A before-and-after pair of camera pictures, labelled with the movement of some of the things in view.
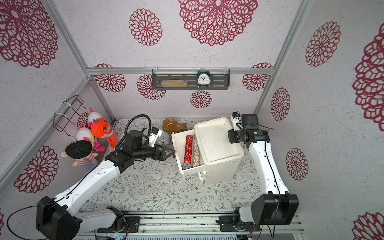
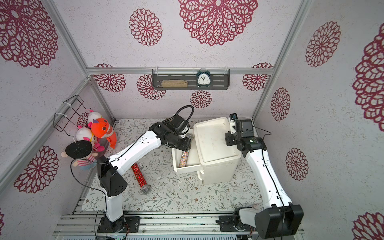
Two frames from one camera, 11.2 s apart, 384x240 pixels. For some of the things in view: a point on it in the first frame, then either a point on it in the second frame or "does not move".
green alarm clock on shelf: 203,78 does not move
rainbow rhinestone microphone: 196,158 -> 184,154
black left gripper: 163,156 -> 187,141
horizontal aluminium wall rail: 212,70 does not move
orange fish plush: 103,130 does not move
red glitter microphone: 188,161 -> 145,188
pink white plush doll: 86,134 does not move
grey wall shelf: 219,79 does not move
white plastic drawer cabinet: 222,153 does not move
